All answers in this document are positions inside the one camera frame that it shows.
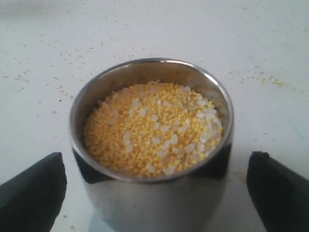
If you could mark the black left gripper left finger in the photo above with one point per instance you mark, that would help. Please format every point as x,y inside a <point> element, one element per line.
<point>32,200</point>

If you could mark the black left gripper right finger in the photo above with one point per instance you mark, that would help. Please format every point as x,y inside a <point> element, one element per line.
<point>280,196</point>

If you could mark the stainless steel cup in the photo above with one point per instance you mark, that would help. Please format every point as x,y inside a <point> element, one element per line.
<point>178,203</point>

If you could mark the yellow and white grain mix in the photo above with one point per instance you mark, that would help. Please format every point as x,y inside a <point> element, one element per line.
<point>152,130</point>

